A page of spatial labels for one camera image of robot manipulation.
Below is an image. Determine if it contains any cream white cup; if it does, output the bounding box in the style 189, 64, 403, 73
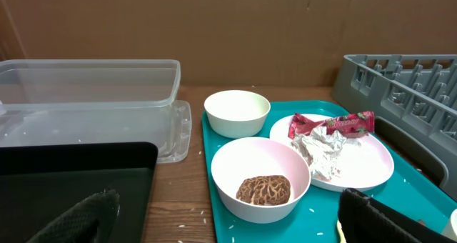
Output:
441, 209, 457, 242

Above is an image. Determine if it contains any pink round plate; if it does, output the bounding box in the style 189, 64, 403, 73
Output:
269, 116, 394, 192

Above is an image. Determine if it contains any teal serving tray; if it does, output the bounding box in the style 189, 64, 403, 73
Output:
209, 100, 456, 243

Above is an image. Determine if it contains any grey dishwasher rack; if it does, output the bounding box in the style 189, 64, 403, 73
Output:
333, 54, 456, 198

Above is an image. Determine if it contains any black plastic tray bin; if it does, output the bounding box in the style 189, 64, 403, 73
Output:
1, 142, 158, 242

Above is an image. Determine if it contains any red snack wrapper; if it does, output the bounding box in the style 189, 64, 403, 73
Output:
288, 111, 375, 139

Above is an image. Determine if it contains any clear plastic waste bin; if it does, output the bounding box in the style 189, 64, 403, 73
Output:
1, 59, 192, 164

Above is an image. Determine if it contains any pink bowl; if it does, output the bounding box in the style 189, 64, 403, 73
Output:
211, 137, 311, 224

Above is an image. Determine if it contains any cream white bowl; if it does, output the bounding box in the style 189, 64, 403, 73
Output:
204, 90, 271, 139

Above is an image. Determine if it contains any brown shiitake mushroom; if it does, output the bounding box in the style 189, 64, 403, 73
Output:
236, 175, 291, 206

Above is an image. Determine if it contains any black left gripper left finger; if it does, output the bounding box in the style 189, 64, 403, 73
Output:
28, 189, 120, 243

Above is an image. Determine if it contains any white tissue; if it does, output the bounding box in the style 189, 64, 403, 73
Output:
291, 127, 361, 182

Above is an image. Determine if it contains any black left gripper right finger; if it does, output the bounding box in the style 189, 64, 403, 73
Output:
338, 188, 453, 243

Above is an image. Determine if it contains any yellow plastic spoon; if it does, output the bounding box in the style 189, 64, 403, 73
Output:
336, 220, 346, 243

